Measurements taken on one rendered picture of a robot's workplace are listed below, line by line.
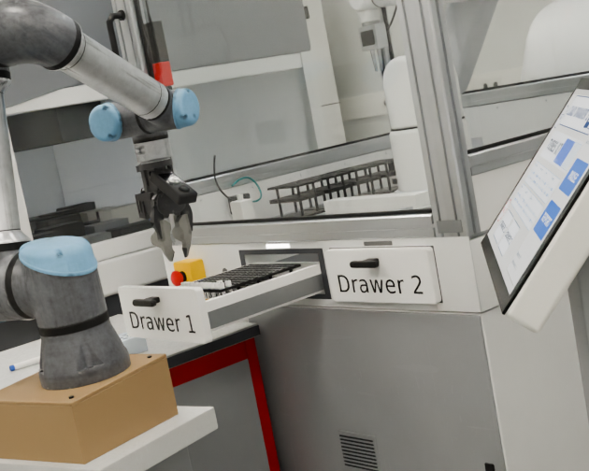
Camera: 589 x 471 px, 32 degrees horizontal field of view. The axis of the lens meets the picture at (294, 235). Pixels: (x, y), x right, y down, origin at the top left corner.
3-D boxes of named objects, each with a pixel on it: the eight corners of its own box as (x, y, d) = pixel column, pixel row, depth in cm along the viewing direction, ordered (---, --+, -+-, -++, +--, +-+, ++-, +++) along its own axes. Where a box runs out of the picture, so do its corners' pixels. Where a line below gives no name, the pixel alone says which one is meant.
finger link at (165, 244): (160, 261, 224) (156, 219, 223) (175, 261, 219) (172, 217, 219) (148, 263, 222) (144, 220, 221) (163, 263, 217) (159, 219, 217)
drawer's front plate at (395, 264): (436, 305, 198) (426, 248, 196) (333, 301, 220) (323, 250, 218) (442, 302, 199) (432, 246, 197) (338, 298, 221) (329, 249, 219)
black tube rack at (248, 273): (226, 320, 211) (220, 289, 211) (178, 317, 225) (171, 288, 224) (306, 292, 226) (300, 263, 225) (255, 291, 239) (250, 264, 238)
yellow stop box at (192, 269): (192, 292, 252) (186, 263, 252) (176, 291, 258) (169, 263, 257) (208, 286, 256) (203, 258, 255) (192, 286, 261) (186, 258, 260)
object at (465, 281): (481, 312, 192) (467, 236, 190) (171, 300, 270) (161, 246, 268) (724, 207, 253) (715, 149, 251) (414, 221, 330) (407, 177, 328)
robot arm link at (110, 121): (125, 97, 201) (158, 93, 210) (80, 107, 206) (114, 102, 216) (134, 137, 202) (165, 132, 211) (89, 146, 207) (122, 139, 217)
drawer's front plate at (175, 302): (206, 344, 201) (195, 289, 200) (127, 336, 223) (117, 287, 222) (213, 341, 202) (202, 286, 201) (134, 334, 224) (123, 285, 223)
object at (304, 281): (207, 334, 203) (201, 303, 202) (136, 327, 223) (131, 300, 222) (351, 282, 229) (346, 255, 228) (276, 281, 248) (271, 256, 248)
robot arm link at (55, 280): (78, 326, 164) (57, 244, 162) (14, 331, 171) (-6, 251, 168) (122, 304, 174) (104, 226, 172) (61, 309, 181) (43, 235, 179)
